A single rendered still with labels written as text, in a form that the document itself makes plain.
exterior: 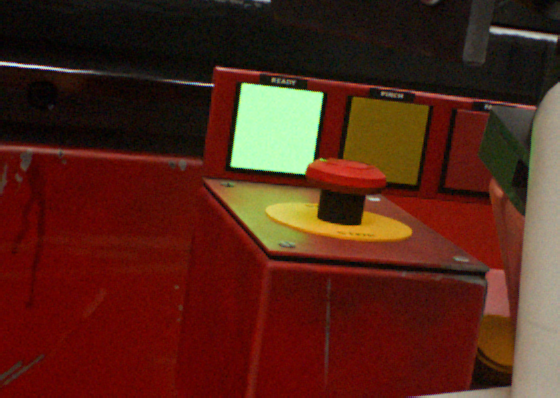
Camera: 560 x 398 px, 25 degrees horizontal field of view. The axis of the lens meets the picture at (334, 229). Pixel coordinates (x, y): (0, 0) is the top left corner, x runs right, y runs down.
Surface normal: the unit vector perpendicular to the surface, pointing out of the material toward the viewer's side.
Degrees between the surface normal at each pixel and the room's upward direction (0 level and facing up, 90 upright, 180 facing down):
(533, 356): 91
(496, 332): 35
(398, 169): 90
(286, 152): 90
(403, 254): 0
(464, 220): 90
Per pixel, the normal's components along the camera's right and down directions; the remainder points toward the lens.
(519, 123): 0.22, -0.88
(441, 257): 0.15, -0.97
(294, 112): 0.28, 0.24
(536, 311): -0.86, -0.01
